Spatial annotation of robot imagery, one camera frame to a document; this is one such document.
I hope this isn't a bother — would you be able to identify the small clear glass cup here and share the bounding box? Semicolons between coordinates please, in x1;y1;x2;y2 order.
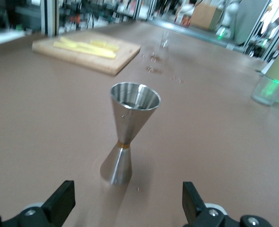
160;30;171;48

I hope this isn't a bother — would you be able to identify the steel double jigger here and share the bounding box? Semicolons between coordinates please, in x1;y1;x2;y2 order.
99;82;162;185

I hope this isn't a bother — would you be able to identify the brown table cover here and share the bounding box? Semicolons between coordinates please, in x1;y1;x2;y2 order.
0;20;279;227

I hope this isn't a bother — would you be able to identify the green sleeved glass bottle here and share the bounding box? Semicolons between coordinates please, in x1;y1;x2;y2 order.
251;44;279;106

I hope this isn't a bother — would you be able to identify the yellow plastic fork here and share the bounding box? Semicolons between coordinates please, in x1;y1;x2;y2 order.
59;36;120;52

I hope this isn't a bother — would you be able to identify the wooden cutting board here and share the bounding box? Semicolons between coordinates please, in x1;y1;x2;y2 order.
32;32;142;77

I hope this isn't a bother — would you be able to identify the brown cardboard box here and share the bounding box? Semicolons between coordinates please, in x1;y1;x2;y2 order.
190;4;220;31

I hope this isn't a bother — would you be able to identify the yellow plastic knife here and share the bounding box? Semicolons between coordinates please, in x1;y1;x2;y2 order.
53;41;117;59

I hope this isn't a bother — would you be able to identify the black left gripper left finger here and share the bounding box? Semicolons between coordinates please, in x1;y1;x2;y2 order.
0;180;75;227

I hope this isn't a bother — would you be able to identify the aluminium frame post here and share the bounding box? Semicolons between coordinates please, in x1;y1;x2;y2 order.
41;0;59;36

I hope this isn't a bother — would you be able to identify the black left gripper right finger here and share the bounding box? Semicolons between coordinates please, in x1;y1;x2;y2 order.
182;181;272;227

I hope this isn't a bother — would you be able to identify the small brown liquid puddle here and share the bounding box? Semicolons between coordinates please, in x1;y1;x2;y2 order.
146;66;163;74

